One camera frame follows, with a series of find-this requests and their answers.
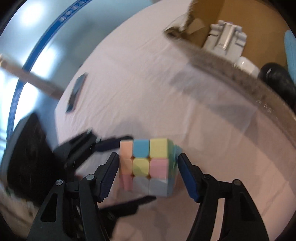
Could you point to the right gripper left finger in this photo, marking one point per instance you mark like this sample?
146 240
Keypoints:
70 210

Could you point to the silver folding phone stand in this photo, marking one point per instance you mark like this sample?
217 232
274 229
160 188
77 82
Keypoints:
226 40

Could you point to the pastel rubik's cube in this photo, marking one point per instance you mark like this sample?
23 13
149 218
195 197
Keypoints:
148 167

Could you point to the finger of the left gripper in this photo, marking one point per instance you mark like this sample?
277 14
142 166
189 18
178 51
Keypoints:
111 143
126 208

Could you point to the black smartphone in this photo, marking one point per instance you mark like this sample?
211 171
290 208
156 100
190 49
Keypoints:
74 96

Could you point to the black round pouch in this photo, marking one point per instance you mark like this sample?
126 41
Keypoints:
278 78

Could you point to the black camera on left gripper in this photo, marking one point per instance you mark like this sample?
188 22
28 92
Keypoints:
29 168

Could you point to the brown cardboard box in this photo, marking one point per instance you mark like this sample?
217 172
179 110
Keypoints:
265 29

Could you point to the light blue plush toy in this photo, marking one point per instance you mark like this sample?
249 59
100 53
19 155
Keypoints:
290 50

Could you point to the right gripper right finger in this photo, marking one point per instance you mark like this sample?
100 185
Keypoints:
241 218

